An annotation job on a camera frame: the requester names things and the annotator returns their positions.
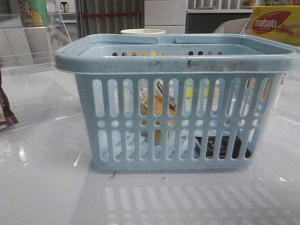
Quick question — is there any white cabinet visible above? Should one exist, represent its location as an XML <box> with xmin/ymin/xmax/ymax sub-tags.
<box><xmin>144</xmin><ymin>0</ymin><xmax>188</xmax><ymax>34</ymax></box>

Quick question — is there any red snack packet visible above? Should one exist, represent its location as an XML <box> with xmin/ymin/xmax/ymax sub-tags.
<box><xmin>0</xmin><ymin>77</ymin><xmax>18</xmax><ymax>131</ymax></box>

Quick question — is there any green cartoon label bottle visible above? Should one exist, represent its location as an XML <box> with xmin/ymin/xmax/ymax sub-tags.
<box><xmin>17</xmin><ymin>0</ymin><xmax>49</xmax><ymax>27</ymax></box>

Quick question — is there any grey armchair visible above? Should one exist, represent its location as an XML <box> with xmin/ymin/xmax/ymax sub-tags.
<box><xmin>213</xmin><ymin>17</ymin><xmax>251</xmax><ymax>34</ymax></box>

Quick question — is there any packaged bread slice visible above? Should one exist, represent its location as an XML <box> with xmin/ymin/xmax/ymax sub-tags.
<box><xmin>126</xmin><ymin>81</ymin><xmax>179</xmax><ymax>145</ymax></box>

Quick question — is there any light blue plastic basket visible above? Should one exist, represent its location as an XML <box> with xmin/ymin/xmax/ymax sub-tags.
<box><xmin>55</xmin><ymin>34</ymin><xmax>300</xmax><ymax>171</ymax></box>

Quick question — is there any black tissue pack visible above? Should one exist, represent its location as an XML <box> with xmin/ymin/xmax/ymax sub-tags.
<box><xmin>193</xmin><ymin>136</ymin><xmax>252</xmax><ymax>159</ymax></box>

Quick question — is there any yellow nabati wafer box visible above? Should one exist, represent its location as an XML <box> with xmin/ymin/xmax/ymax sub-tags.
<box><xmin>246</xmin><ymin>5</ymin><xmax>300</xmax><ymax>46</ymax></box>

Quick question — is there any plate of fruit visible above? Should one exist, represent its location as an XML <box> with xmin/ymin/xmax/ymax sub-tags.
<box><xmin>243</xmin><ymin>0</ymin><xmax>256</xmax><ymax>7</ymax></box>

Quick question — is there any clear acrylic display shelf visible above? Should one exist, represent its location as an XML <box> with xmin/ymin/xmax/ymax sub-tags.
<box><xmin>0</xmin><ymin>0</ymin><xmax>81</xmax><ymax>124</ymax></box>

